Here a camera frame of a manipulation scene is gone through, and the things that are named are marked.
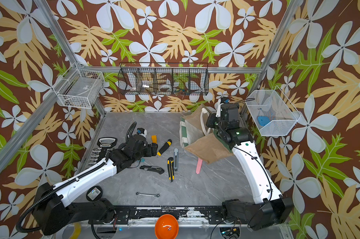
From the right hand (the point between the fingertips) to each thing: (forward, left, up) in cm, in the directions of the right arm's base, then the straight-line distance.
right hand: (209, 114), depth 74 cm
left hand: (-7, +30, -16) cm, 35 cm away
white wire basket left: (+20, +73, +3) cm, 76 cm away
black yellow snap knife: (+3, +24, -32) cm, 40 cm away
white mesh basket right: (+7, -36, -6) cm, 37 cm away
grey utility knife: (-8, +18, -32) cm, 37 cm away
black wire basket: (+34, +25, -1) cm, 43 cm away
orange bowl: (-45, +22, -32) cm, 59 cm away
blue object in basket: (+2, -31, -6) cm, 32 cm away
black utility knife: (-15, +30, -31) cm, 46 cm away
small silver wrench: (-30, +28, -32) cm, 52 cm away
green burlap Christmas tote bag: (-12, +5, -7) cm, 14 cm away
